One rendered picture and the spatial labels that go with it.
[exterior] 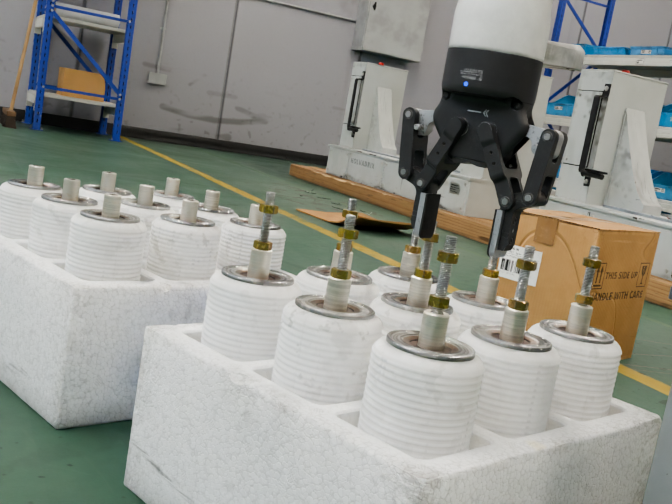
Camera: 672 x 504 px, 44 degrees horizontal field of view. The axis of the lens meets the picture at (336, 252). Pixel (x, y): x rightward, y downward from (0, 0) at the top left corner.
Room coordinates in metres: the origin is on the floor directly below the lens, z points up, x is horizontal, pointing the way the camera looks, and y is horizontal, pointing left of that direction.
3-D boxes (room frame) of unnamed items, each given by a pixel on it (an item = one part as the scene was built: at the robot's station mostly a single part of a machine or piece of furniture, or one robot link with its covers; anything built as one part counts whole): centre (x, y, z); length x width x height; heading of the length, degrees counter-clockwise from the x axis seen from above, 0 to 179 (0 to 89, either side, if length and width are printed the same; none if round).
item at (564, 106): (7.66, -1.93, 0.90); 0.50 x 0.38 x 0.21; 116
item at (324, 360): (0.77, -0.01, 0.16); 0.10 x 0.10 x 0.18
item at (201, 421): (0.85, -0.09, 0.09); 0.39 x 0.39 x 0.18; 45
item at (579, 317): (0.85, -0.26, 0.26); 0.02 x 0.02 x 0.03
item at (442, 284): (0.69, -0.09, 0.31); 0.01 x 0.01 x 0.08
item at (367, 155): (4.83, -0.45, 0.45); 1.61 x 0.57 x 0.74; 27
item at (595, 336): (0.85, -0.26, 0.25); 0.08 x 0.08 x 0.01
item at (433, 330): (0.69, -0.09, 0.26); 0.02 x 0.02 x 0.03
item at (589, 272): (0.85, -0.26, 0.30); 0.01 x 0.01 x 0.08
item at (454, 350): (0.69, -0.09, 0.25); 0.08 x 0.08 x 0.01
